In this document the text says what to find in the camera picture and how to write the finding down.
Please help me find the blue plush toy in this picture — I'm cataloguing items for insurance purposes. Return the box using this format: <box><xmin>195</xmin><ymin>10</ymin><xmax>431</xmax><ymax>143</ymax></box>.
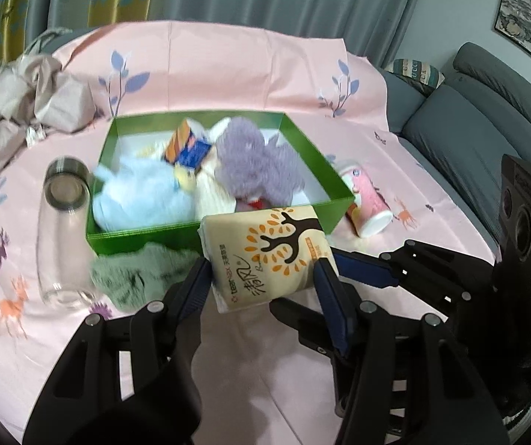
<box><xmin>92</xmin><ymin>156</ymin><xmax>197</xmax><ymax>232</ymax></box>

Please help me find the cream tree tissue pack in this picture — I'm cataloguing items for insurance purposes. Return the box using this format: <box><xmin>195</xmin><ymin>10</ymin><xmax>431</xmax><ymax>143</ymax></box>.
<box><xmin>198</xmin><ymin>206</ymin><xmax>338</xmax><ymax>313</ymax></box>

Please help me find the purple mesh bath sponge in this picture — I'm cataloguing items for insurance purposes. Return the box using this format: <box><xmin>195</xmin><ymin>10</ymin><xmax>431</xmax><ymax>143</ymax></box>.
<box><xmin>214</xmin><ymin>116</ymin><xmax>305</xmax><ymax>206</ymax></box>

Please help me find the grey sofa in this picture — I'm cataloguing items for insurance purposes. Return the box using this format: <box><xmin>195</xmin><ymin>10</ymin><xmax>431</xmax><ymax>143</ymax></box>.
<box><xmin>381</xmin><ymin>42</ymin><xmax>531</xmax><ymax>251</ymax></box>

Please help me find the clear glass jar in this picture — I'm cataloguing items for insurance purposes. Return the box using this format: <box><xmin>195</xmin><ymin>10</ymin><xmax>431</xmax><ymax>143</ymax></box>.
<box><xmin>36</xmin><ymin>156</ymin><xmax>96</xmax><ymax>309</ymax></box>

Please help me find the cream fluffy towel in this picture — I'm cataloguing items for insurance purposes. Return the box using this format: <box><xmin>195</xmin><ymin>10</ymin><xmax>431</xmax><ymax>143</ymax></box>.
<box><xmin>135</xmin><ymin>116</ymin><xmax>239</xmax><ymax>216</ymax></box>

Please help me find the red white sock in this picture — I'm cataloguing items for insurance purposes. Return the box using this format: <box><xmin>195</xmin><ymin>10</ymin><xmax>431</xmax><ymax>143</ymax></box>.
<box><xmin>246</xmin><ymin>198</ymin><xmax>271</xmax><ymax>210</ymax></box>

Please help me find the green knitted cloth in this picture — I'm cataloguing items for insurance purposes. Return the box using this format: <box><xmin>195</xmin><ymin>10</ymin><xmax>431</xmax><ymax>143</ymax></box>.
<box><xmin>90</xmin><ymin>243</ymin><xmax>199</xmax><ymax>312</ymax></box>

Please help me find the pink deer print sheet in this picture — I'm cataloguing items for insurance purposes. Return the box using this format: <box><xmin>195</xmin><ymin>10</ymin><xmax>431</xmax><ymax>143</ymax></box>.
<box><xmin>0</xmin><ymin>21</ymin><xmax>494</xmax><ymax>444</ymax></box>

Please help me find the striped cushion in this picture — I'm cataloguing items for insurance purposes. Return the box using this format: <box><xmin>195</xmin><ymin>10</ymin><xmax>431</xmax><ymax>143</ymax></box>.
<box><xmin>385</xmin><ymin>58</ymin><xmax>445</xmax><ymax>96</ymax></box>

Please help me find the crumpled beige cloth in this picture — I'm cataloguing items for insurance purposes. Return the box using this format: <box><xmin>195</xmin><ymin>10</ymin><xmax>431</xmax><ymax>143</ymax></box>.
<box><xmin>0</xmin><ymin>54</ymin><xmax>96</xmax><ymax>172</ymax></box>

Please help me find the green cardboard box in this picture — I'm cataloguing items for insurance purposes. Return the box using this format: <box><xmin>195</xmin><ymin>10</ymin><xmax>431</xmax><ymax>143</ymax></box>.
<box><xmin>84</xmin><ymin>111</ymin><xmax>357</xmax><ymax>256</ymax></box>

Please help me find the blue orange tissue pack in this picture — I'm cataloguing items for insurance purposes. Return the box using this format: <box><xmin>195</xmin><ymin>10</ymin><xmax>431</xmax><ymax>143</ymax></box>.
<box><xmin>164</xmin><ymin>118</ymin><xmax>212</xmax><ymax>171</ymax></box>

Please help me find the pink cartoon paper cup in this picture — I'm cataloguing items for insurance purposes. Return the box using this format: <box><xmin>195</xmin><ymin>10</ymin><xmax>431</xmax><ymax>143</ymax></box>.
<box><xmin>335</xmin><ymin>160</ymin><xmax>393</xmax><ymax>238</ymax></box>

